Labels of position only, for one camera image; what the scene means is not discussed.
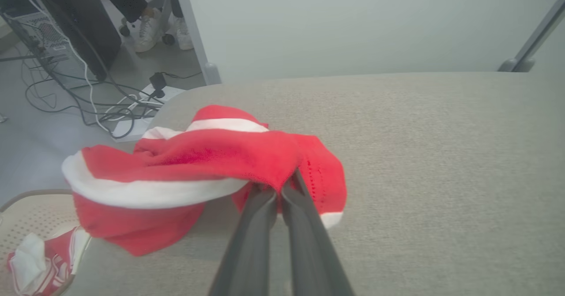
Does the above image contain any white sneaker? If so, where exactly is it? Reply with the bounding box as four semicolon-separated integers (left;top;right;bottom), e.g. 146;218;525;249
132;7;164;53
174;16;195;51

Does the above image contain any beige perforated laundry basket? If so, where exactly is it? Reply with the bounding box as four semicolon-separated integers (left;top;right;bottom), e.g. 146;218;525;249
0;189;93;296

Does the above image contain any black plug adapter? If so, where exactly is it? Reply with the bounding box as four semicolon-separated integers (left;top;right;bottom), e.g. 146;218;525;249
149;72;167;99

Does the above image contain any grey partition post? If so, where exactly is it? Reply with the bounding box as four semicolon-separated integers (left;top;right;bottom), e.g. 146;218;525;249
170;0;222;86
498;0;565;73

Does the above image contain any white power strip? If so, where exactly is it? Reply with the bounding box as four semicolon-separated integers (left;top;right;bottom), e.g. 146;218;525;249
139;83;186;105
111;116;153;143

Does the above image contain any black cable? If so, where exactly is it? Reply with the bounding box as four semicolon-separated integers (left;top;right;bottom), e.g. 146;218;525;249
35;45;159;120
24;78;137;140

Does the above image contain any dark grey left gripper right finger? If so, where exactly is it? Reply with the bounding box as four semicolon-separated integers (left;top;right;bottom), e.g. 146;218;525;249
281;168;356;296

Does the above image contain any black computer tower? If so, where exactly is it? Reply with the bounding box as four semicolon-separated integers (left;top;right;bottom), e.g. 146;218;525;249
33;0;123;81

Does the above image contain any white partition panel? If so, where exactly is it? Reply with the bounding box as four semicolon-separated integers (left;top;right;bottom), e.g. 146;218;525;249
183;0;565;85

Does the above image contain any red white striped garment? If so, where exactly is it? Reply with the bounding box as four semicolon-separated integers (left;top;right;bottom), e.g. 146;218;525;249
7;225;91;296

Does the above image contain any grey computer tower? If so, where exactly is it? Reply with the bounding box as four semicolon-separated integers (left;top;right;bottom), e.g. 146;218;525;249
0;9;89;87

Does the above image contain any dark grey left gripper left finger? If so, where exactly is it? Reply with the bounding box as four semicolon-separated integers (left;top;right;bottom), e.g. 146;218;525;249
207;184;279;296

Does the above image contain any red shorts white trim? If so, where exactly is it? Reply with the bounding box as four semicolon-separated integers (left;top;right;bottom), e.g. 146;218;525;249
62;105;347;257

